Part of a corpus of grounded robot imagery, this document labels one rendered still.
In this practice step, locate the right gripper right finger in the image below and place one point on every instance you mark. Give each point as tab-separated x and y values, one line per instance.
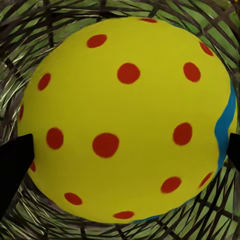
233	151

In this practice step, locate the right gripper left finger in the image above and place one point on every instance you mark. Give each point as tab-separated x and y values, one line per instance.
16	157

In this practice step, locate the wicker basket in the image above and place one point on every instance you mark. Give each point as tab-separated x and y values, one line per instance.
13	224

